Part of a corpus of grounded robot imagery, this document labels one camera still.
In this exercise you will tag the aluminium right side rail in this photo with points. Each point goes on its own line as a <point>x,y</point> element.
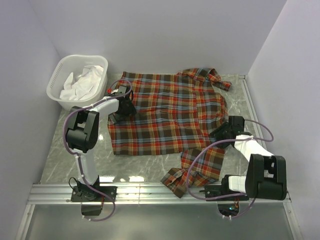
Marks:
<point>253,123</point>

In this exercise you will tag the white plastic laundry basket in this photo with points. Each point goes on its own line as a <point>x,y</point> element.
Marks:
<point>76,63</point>

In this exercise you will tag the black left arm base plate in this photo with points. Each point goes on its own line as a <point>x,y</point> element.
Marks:
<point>84,194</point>

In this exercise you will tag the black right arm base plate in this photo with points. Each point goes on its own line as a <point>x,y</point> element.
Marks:
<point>211,191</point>

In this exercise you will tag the aluminium mounting rail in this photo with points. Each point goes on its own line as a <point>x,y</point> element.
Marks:
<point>127,193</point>

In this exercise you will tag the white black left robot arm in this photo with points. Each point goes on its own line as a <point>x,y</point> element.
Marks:
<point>81,131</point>

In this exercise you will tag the white crumpled shirt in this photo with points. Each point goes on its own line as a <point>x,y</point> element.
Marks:
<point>83,87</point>

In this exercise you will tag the red brown plaid shirt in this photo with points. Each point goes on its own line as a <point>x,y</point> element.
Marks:
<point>175,113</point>

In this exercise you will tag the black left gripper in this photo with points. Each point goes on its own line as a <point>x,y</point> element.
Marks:
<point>130,111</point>

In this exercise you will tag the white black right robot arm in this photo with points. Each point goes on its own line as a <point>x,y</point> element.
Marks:
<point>266,176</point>

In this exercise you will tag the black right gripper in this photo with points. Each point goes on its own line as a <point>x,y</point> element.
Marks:
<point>218,131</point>

